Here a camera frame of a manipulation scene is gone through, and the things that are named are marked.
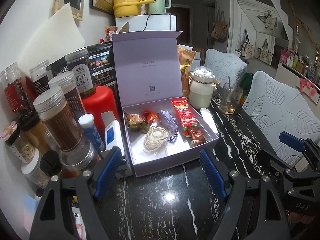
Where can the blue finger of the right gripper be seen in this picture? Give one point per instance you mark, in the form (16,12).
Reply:
(292,141)

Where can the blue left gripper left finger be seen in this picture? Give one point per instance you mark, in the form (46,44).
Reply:
(105,171)

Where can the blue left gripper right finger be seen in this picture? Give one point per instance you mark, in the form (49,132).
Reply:
(216,172)

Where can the dark red tea sachet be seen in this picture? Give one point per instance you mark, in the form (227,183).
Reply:
(197,137)

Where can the long red snack packet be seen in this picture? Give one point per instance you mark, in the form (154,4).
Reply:
(186,117)

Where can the red gold candy packet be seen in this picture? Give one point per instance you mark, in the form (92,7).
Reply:
(150,116)

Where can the orange liquid jar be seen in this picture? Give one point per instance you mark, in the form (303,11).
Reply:
(83,157)

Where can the white blue carton box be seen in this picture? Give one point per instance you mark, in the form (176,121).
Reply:
(113,137)

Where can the near light blue chair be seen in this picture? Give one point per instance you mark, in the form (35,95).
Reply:
(276,107)

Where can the light blue chair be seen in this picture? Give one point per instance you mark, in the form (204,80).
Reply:
(225,66)
(276,107)

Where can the blue white tube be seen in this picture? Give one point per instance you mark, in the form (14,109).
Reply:
(86,122)

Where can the pink green candy wrapper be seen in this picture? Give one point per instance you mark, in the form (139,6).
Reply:
(136,122)

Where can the lavender gift box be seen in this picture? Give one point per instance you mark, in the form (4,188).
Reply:
(148,78)

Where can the red plastic container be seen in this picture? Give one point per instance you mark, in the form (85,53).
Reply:
(101,101)

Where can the glass cup with spoon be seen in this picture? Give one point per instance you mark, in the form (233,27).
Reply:
(230,98)

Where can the brown powder jar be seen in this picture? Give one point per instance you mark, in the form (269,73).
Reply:
(55,113)

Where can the cream ceramic teapot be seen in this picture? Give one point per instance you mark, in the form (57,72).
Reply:
(201,87)

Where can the far light blue chair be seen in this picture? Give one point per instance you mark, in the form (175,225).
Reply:
(225,66)

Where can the black snack bag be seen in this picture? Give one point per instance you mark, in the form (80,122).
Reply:
(101,63)

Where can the dark label jar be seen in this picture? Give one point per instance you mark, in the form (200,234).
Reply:
(78,63)

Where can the red dried fruit jar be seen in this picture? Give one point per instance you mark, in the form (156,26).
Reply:
(15,93)

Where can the hanging brown tote bag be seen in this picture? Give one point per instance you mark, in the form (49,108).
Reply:
(220,28)

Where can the white mini fridge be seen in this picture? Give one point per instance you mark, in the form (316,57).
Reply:
(164,22)

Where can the yellow pot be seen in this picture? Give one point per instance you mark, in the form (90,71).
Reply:
(128,8)

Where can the green electric kettle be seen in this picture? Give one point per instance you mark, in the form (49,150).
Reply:
(159,7)

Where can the purple drawstring pouch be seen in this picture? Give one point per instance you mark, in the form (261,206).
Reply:
(169,122)

